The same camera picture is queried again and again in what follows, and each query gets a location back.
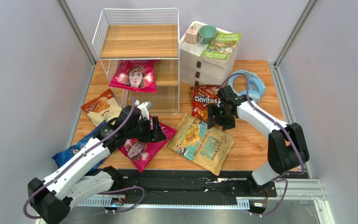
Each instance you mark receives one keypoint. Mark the green mug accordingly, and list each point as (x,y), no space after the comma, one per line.
(207,33)

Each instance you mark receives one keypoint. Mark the tan kettle chips bag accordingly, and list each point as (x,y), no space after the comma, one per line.
(205,147)

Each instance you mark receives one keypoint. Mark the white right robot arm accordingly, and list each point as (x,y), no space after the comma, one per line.
(287,148)

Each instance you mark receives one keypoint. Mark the cream orange chips bag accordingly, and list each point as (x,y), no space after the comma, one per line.
(103,108)

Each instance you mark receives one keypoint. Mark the pink cube adapter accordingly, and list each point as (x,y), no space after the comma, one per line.
(192,35)

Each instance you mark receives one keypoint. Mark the light blue headphones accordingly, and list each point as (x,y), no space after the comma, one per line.
(256,87)

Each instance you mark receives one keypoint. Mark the pink real chips bag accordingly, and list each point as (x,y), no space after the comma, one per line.
(141,154)
(135,75)

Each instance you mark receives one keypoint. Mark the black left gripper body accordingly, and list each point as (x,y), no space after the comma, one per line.
(142,131)

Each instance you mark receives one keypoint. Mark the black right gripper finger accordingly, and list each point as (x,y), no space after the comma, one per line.
(228,124)
(211,113)

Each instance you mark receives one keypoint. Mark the white wire wooden shelf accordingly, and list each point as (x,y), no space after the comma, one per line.
(142,34)

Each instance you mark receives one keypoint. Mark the blue Doritos bag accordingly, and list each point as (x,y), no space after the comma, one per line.
(61,158)

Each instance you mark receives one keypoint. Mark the white drawer cabinet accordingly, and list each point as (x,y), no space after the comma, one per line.
(197,69)

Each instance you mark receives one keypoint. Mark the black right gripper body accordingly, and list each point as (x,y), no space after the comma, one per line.
(219,115)

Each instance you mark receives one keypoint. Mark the green treehouse book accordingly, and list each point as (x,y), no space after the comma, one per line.
(222,46)

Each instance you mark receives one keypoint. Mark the red Doritos bag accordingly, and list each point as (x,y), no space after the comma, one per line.
(202,97)

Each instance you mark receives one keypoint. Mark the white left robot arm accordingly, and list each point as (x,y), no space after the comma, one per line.
(52,198)

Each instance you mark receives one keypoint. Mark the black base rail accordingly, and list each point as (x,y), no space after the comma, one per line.
(188,189)

